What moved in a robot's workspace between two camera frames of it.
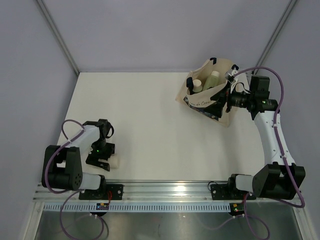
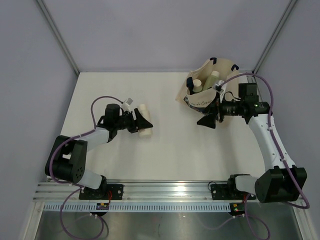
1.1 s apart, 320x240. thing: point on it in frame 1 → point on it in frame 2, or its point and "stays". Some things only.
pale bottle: [212, 80] stays
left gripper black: [110, 151] → [141, 122]
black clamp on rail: [223, 192] stays
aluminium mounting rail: [136, 193] stays
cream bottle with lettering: [114, 162] → [145, 132]
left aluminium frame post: [59, 36] stays
